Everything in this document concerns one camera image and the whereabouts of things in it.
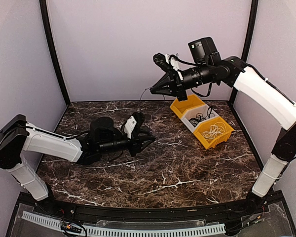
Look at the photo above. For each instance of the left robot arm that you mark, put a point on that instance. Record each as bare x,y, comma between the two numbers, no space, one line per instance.
85,149

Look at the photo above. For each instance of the right black frame post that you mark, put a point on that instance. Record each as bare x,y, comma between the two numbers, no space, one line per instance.
250,30

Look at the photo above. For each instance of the far yellow plastic bin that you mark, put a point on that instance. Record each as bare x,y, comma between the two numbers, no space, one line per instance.
181,107

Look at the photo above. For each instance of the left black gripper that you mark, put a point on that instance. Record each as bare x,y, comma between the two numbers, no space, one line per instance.
137,146

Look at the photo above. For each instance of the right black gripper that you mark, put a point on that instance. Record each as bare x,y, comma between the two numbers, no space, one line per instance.
177,86

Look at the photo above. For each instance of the white plastic bin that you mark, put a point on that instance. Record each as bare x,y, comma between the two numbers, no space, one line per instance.
193,118

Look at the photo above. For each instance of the yellow plastic bin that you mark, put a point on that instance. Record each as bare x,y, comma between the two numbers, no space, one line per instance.
213,132
181,107

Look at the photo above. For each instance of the white slotted cable duct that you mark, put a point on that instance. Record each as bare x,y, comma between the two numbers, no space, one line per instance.
126,229

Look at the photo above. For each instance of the near yellow plastic bin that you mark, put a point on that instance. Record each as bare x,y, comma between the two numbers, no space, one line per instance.
213,132

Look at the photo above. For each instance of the left black frame post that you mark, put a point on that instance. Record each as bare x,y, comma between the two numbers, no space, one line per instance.
52,51

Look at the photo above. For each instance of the black frame post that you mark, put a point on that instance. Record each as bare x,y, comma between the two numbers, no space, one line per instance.
250,30
52,51

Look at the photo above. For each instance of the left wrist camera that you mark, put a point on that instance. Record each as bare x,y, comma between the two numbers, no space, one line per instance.
133,125

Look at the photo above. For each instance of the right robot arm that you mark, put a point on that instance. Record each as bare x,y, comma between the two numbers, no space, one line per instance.
209,68

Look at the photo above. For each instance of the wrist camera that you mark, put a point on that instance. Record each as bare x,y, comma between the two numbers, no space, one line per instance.
133,125
163,63

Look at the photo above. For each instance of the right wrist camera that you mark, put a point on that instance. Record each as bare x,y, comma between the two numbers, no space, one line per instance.
163,63

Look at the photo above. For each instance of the black front rail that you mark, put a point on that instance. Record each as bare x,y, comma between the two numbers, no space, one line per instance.
225,212

